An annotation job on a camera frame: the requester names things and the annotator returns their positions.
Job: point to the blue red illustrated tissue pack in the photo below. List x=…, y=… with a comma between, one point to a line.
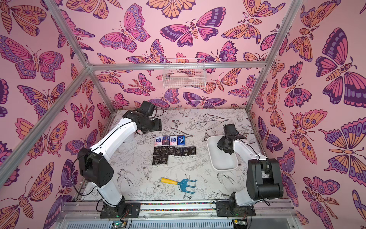
x=166, y=140

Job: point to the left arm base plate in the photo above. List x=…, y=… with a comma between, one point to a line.
x=126, y=210

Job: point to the green circuit board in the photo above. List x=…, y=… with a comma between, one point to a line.
x=119, y=225

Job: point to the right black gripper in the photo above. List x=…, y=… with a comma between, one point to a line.
x=233, y=135

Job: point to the white wire wall basket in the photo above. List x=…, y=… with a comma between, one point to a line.
x=184, y=74

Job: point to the pink white tissue pack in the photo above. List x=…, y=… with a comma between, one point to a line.
x=158, y=141
x=173, y=140

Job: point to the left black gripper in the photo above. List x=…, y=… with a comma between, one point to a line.
x=158, y=126

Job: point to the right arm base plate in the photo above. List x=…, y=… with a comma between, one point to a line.
x=228, y=209

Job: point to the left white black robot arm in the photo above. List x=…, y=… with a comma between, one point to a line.
x=94, y=161

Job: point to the blue yellow toy rake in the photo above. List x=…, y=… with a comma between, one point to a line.
x=183, y=185

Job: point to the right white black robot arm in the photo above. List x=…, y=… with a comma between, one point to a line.
x=263, y=179

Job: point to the aluminium mounting rail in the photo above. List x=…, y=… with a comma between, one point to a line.
x=277, y=208

